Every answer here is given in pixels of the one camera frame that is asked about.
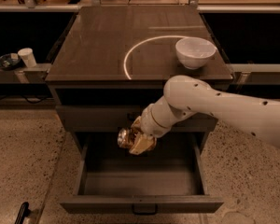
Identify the closed grey drawer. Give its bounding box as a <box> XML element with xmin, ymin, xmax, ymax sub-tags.
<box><xmin>56</xmin><ymin>105</ymin><xmax>217</xmax><ymax>133</ymax></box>

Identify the dark patterned small bowl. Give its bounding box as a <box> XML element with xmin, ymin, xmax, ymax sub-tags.
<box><xmin>0</xmin><ymin>53</ymin><xmax>21</xmax><ymax>71</ymax></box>

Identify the open grey drawer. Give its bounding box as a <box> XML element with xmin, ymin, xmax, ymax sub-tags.
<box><xmin>61</xmin><ymin>133</ymin><xmax>223</xmax><ymax>216</ymax></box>

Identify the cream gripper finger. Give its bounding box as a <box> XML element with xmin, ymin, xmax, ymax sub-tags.
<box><xmin>129</xmin><ymin>133</ymin><xmax>157</xmax><ymax>155</ymax></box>
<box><xmin>131</xmin><ymin>116</ymin><xmax>141</xmax><ymax>131</ymax></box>

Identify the white paper cup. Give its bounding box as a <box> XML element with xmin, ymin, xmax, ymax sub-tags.
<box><xmin>18</xmin><ymin>48</ymin><xmax>36</xmax><ymax>67</ymax></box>

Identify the black handle on floor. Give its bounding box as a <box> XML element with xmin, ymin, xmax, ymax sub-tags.
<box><xmin>14</xmin><ymin>202</ymin><xmax>30</xmax><ymax>224</ymax></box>

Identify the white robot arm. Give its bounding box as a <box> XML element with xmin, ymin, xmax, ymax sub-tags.
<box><xmin>130</xmin><ymin>76</ymin><xmax>280</xmax><ymax>155</ymax></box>

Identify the black cable under shelf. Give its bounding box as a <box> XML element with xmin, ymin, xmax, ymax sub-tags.
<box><xmin>0</xmin><ymin>94</ymin><xmax>50</xmax><ymax>105</ymax></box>

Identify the white ceramic bowl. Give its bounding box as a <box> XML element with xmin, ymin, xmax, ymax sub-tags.
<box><xmin>175</xmin><ymin>37</ymin><xmax>217</xmax><ymax>70</ymax></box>

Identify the grey drawer cabinet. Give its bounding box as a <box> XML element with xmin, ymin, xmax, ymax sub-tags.
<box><xmin>46</xmin><ymin>5</ymin><xmax>232</xmax><ymax>146</ymax></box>

